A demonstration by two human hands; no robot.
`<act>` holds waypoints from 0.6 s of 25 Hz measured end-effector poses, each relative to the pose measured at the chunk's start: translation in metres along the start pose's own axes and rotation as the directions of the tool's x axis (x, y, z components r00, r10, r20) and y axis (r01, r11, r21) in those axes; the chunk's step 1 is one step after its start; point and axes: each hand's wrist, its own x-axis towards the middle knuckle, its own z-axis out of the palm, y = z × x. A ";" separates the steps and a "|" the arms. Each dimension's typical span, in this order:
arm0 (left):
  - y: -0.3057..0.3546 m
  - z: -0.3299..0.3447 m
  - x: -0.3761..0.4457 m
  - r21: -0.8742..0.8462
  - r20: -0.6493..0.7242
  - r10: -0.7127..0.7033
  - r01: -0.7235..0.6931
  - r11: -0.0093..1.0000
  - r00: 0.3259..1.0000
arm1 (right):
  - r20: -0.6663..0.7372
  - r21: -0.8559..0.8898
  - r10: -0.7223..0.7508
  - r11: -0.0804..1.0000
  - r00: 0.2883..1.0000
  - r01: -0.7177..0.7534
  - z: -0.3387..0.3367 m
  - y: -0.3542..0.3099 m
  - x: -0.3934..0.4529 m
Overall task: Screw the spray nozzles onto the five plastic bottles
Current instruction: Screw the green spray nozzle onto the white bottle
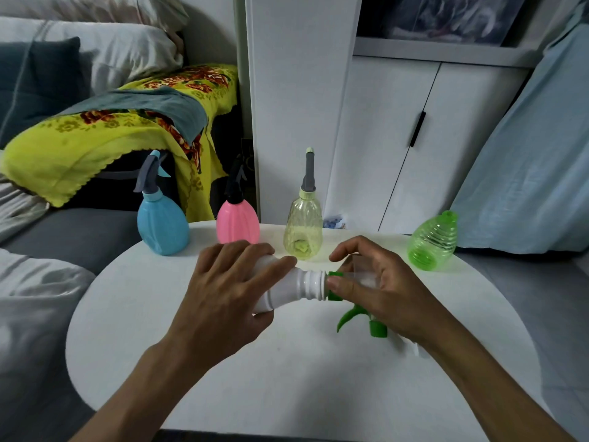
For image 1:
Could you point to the grey blue sprayer head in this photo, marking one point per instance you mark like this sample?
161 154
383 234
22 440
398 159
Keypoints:
148 174

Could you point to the bright green clear bottle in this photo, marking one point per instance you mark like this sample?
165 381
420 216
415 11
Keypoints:
432 246

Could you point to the yellow floral blanket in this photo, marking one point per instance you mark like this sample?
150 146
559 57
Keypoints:
69 151

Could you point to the pink plastic bottle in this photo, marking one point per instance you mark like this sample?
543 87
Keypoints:
238 223

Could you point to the grey-blue towel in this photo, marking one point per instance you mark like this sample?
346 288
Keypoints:
165 108

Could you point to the white plastic bottle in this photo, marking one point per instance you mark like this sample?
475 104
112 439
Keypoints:
294 285

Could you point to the faded floral pillow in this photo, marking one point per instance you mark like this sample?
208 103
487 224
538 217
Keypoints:
115 6

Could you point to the grey mattress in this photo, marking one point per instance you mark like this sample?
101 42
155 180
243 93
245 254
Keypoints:
73 239

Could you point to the plastic-wrapped patterned quilt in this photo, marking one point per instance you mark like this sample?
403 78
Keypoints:
441 18

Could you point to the white green sprayer head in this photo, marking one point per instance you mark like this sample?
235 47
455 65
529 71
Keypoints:
382 331

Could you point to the white pillow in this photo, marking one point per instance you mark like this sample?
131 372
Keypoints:
129 50

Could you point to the grey patterned bedsheet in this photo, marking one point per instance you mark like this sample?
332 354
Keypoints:
32 326

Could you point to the white wardrobe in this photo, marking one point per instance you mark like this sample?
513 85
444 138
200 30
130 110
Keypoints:
299 110

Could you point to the small blue-white packet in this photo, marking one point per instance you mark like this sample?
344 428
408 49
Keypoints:
334 221

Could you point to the person's right hand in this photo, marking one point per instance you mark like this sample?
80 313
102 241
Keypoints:
395 294

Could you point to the light blue cloth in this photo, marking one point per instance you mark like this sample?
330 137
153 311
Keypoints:
529 170

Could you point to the black sprayer head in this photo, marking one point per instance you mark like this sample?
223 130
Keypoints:
234 186

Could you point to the black speaker box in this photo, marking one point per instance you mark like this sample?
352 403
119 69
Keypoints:
248 151

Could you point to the person's left hand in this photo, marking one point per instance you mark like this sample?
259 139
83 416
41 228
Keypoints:
221 308

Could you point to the yellow-green clear bottle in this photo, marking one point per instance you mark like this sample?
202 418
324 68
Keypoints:
303 230

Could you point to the clear green sprayer head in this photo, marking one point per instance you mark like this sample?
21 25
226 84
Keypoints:
354 285

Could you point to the black bedside cabinet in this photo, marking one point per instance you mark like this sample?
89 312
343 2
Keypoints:
124 188

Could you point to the grey light-green sprayer head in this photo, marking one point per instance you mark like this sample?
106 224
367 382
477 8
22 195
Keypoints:
308 172

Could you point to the dark blue cushion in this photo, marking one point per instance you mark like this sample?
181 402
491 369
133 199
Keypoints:
37 87

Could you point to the blue plastic bottle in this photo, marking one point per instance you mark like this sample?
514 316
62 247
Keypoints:
163 225

